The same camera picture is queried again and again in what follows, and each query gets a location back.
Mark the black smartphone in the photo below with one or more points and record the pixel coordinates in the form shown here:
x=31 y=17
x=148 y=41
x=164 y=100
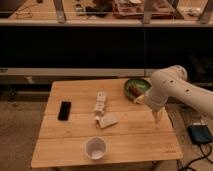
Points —
x=64 y=111

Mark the white power strip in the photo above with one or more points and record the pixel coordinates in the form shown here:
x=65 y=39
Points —
x=100 y=104

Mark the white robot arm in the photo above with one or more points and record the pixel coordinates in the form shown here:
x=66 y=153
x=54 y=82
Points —
x=172 y=82

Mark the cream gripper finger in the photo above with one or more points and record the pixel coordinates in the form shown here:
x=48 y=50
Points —
x=139 y=100
x=156 y=116

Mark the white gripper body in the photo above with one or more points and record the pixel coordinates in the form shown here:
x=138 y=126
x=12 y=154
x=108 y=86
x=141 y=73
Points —
x=154 y=103

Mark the long wooden workbench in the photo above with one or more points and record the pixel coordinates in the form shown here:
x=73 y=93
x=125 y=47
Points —
x=106 y=13

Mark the brown food on plate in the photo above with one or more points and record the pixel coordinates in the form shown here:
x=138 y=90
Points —
x=134 y=91

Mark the wooden folding table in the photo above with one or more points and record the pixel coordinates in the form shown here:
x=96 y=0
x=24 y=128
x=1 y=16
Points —
x=91 y=122

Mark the black power adapter box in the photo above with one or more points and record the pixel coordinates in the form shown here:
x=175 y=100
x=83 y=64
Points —
x=200 y=134

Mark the green plate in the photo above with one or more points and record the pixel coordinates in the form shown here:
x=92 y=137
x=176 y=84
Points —
x=141 y=84

